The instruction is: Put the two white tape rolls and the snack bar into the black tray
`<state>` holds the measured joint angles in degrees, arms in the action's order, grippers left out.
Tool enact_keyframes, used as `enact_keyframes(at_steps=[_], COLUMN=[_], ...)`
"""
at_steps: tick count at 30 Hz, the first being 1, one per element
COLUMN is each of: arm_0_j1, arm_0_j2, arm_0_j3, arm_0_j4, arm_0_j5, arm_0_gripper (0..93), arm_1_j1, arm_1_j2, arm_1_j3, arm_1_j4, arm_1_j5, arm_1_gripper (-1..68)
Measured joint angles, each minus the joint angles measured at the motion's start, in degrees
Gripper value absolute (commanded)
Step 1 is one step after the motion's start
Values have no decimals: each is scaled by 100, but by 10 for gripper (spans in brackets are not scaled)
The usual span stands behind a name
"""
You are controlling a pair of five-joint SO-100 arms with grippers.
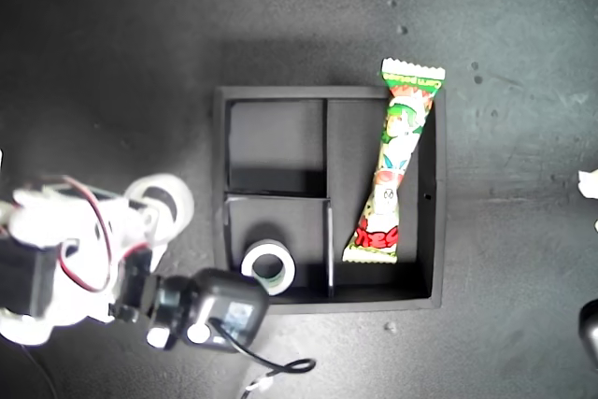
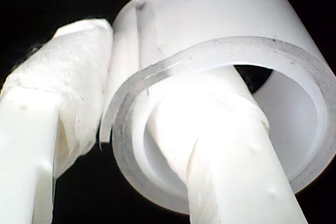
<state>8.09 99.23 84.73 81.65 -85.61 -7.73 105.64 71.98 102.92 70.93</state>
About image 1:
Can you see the green printed snack bar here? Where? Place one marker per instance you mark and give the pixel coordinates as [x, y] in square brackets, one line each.
[394, 151]

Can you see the black tray with wells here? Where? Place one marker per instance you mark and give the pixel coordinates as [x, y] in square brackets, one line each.
[275, 137]

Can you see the black camera box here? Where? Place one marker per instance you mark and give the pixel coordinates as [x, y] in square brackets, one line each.
[589, 333]
[229, 305]

